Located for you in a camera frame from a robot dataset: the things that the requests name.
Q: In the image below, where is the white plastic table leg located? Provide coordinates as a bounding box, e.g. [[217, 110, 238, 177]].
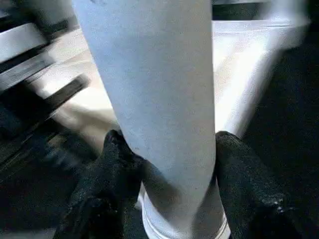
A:
[[71, 0, 231, 239]]

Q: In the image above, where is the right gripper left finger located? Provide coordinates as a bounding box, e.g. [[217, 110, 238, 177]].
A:
[[53, 129, 148, 239]]

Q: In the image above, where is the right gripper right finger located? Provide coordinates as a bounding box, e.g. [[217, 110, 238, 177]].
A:
[[214, 130, 315, 239]]

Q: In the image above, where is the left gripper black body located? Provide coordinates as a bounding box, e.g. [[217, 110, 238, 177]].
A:
[[0, 73, 91, 130]]

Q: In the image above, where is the white plastic table top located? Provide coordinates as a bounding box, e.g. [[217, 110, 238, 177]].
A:
[[32, 18, 311, 239]]

